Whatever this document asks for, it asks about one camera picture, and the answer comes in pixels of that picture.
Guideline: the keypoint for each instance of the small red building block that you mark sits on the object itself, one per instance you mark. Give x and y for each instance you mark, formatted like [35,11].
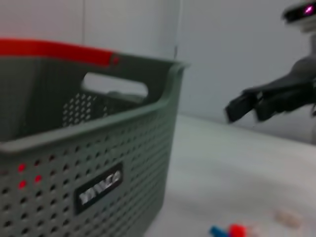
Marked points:
[237,230]

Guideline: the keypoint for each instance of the grey perforated storage bin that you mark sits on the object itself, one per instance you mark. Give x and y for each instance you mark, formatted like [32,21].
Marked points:
[123,138]

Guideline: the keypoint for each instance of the white building block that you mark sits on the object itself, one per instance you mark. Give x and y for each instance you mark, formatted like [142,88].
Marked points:
[287,217]

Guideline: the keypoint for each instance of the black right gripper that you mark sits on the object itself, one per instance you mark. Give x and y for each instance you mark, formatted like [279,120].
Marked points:
[288,91]

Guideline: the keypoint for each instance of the blue square building block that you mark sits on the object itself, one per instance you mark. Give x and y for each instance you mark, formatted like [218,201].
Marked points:
[218,232]

